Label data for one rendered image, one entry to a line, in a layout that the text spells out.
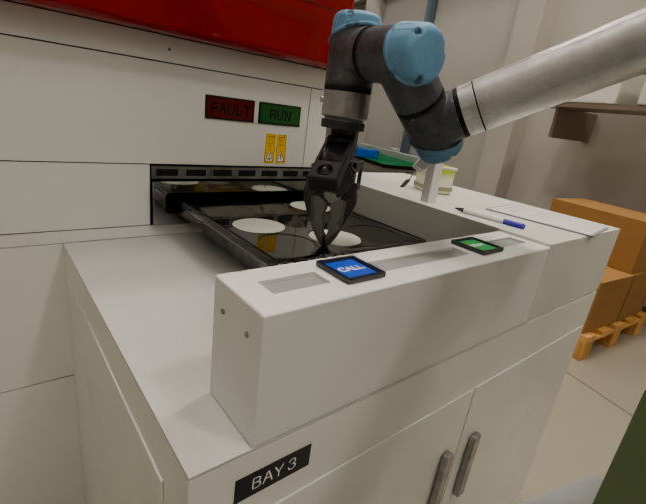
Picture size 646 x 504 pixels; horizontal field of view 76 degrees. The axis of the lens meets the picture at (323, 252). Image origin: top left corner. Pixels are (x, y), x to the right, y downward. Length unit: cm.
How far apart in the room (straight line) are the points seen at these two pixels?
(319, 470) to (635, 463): 31
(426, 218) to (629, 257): 218
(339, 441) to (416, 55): 47
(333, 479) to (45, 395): 71
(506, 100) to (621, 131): 334
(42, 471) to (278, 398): 87
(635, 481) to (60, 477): 112
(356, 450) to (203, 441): 21
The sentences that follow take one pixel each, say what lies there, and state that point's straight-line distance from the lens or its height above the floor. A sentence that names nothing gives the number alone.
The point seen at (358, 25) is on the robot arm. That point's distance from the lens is 67.
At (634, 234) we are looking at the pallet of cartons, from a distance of 296.
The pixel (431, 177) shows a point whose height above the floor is 102.
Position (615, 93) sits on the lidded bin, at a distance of 345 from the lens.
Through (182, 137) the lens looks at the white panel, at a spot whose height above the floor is 103.
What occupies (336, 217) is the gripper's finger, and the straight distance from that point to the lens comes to 69.
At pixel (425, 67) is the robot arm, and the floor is 119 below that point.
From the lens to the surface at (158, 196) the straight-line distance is 94.
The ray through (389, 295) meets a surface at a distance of 45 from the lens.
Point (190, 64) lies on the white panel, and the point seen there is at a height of 118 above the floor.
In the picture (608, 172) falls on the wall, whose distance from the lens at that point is 397.
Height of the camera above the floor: 113
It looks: 19 degrees down
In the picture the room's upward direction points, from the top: 8 degrees clockwise
